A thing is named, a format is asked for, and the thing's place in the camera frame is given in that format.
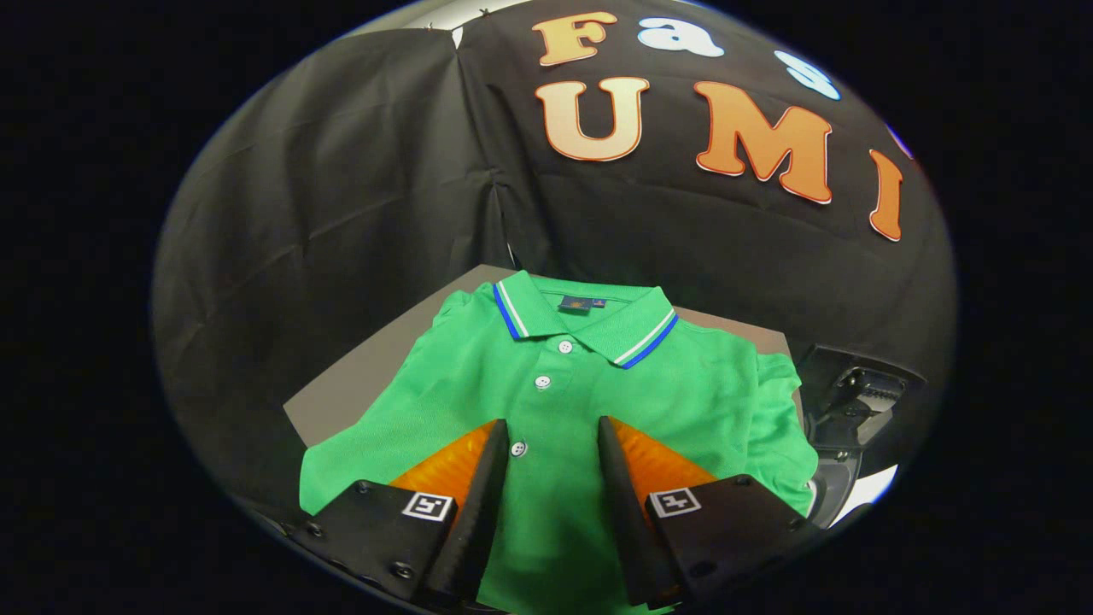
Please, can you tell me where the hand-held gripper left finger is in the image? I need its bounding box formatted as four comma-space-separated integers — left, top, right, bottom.
295, 419, 511, 609

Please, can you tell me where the dark washing machine lid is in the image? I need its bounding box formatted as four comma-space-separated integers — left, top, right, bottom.
797, 343, 927, 447

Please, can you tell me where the green polo shirt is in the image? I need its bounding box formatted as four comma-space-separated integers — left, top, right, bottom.
299, 270, 821, 615

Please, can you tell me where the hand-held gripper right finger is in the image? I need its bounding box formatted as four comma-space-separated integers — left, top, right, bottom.
598, 416, 825, 609

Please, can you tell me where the grey stand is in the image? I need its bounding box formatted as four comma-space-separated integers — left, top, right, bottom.
283, 263, 804, 449

